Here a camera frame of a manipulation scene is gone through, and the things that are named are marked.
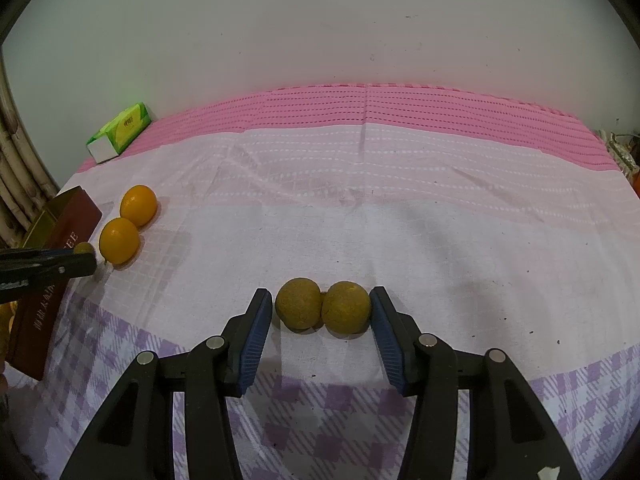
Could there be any orange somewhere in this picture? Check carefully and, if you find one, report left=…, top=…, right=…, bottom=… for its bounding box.
left=120, top=184, right=159, bottom=227
left=98, top=217, right=141, bottom=264

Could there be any shiny crumpled packet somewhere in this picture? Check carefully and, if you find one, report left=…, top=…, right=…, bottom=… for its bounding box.
left=606, top=131, right=640, bottom=176

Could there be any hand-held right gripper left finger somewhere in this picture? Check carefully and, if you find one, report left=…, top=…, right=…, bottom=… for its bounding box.
left=60, top=288, right=274, bottom=480

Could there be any beige patterned curtain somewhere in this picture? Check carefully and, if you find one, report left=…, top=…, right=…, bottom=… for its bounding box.
left=0, top=60, right=59, bottom=247

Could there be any maroon tin box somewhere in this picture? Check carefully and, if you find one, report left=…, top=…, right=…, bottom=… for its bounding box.
left=5, top=185, right=103, bottom=381

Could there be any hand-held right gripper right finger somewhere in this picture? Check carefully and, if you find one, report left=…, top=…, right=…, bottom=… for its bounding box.
left=370, top=286, right=581, bottom=480

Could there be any green tissue box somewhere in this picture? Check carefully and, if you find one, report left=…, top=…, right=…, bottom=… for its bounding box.
left=86, top=102, right=152, bottom=165

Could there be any pink purple checked blanket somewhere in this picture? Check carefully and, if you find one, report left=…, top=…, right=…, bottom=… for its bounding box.
left=10, top=82, right=640, bottom=480

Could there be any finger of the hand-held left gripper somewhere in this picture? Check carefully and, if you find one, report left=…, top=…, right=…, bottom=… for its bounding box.
left=0, top=251, right=98, bottom=294
left=0, top=247, right=49, bottom=262

